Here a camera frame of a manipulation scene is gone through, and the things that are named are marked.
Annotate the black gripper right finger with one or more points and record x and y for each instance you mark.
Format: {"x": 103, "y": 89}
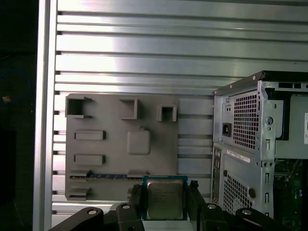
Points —
{"x": 192, "y": 207}

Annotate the green blue RAM stick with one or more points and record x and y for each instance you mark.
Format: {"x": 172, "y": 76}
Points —
{"x": 108, "y": 176}

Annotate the green Dell motherboard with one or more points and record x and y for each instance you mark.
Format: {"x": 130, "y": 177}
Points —
{"x": 296, "y": 192}

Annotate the silver green CPU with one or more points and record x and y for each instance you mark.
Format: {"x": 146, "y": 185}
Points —
{"x": 164, "y": 197}

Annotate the grey parts rack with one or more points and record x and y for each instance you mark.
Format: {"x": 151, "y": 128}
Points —
{"x": 108, "y": 144}

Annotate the black PC case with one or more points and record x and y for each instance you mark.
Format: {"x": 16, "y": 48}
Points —
{"x": 243, "y": 163}

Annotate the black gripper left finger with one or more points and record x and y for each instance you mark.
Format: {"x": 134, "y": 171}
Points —
{"x": 134, "y": 211}

